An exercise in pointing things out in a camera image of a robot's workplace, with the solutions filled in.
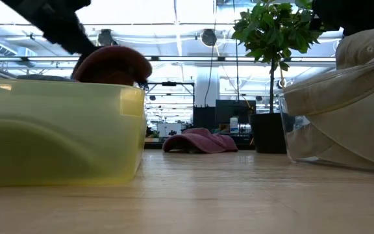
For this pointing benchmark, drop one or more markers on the black monitor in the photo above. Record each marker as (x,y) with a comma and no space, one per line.
(234,109)

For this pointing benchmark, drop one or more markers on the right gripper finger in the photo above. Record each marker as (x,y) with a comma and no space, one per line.
(322,11)

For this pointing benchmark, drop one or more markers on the white box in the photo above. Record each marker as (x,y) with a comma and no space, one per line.
(169,129)

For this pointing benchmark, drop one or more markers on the black overhead gantry frame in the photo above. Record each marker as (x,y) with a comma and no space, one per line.
(169,83)

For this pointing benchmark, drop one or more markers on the black equipment box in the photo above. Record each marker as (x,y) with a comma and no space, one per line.
(203,115)

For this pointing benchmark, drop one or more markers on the clear plastic bin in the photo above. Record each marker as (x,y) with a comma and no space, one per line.
(295,125)

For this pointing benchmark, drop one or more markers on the mauve baseball cap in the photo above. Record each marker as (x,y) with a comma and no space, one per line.
(203,141)

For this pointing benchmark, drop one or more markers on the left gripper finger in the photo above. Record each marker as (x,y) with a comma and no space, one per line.
(78,63)

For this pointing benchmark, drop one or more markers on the green plant in black pot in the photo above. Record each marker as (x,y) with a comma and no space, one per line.
(265,130)

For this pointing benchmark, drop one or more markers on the tan baseball cap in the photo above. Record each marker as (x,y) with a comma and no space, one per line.
(352,107)

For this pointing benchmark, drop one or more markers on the yellow translucent plastic bin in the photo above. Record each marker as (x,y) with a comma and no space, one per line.
(122,130)

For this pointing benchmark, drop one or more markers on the maroon baseball cap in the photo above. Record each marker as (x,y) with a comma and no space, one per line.
(115,63)

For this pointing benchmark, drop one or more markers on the white bottle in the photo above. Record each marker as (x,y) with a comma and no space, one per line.
(234,125)

